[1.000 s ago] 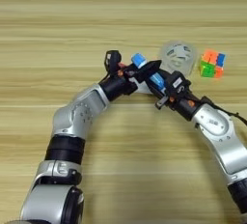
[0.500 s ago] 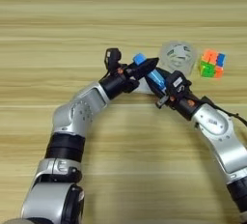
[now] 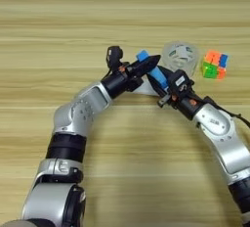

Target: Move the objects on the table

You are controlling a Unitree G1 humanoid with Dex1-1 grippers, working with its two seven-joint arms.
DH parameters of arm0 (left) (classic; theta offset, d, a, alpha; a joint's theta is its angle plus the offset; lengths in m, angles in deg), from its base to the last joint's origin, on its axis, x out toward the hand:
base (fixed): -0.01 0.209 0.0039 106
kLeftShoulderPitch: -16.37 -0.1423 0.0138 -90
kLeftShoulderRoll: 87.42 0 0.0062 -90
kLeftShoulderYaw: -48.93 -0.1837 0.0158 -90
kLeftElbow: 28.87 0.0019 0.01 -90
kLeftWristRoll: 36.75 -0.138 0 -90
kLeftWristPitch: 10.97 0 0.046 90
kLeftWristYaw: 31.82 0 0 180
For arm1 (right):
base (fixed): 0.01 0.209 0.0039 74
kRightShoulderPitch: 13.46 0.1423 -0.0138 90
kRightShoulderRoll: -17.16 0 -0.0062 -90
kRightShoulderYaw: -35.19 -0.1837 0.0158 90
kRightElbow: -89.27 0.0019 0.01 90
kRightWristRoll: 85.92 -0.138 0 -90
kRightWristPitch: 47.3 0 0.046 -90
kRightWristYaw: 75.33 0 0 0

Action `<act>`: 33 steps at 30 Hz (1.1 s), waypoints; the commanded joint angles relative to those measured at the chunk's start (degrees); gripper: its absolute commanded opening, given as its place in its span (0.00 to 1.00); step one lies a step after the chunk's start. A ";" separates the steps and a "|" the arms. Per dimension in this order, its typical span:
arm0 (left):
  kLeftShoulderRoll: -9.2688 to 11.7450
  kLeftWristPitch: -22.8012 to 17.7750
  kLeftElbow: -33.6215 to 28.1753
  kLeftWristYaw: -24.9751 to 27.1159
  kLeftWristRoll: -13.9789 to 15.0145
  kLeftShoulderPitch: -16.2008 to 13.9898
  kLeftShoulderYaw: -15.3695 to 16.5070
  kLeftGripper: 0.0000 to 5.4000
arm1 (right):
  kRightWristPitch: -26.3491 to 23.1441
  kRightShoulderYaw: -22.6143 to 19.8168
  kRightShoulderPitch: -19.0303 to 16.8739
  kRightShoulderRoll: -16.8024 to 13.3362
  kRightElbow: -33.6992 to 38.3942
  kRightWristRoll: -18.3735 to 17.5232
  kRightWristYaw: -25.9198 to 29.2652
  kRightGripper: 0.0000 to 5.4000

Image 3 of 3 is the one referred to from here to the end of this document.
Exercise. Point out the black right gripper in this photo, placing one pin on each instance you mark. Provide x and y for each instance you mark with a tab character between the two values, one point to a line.
185	103

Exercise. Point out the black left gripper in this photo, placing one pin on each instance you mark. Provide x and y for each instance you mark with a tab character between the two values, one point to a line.
120	82

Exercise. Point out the white rectangular box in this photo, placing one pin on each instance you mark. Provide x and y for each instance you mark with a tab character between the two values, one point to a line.
146	89

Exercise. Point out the colourful puzzle cube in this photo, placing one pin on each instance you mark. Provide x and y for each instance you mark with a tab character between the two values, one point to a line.
214	65

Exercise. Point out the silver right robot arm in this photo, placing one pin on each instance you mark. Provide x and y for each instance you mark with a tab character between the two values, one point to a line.
224	139

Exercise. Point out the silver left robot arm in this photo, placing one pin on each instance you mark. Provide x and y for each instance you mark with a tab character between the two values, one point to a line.
74	116

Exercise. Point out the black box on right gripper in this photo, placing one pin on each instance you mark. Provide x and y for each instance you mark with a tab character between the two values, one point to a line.
179	81

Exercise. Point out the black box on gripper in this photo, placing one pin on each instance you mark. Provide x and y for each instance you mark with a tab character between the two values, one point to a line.
179	81
114	56

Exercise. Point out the clear tape roll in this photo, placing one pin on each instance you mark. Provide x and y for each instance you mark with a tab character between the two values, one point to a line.
180	58

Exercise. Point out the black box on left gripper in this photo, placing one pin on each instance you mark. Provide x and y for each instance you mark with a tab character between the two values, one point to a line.
114	56

